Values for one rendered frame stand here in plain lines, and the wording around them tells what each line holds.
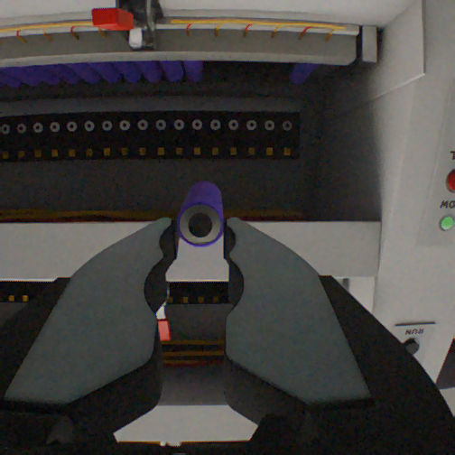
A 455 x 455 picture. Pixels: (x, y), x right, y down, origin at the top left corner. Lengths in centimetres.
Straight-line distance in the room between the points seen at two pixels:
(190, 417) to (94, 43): 35
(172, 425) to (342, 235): 26
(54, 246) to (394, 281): 27
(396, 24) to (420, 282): 20
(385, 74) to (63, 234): 27
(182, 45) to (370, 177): 18
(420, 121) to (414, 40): 5
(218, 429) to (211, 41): 36
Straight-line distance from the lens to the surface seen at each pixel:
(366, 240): 29
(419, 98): 26
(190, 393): 46
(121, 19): 19
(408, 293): 32
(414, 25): 27
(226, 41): 28
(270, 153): 40
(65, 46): 30
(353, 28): 29
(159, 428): 40
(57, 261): 29
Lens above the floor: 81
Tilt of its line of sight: 23 degrees up
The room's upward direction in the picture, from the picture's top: 179 degrees counter-clockwise
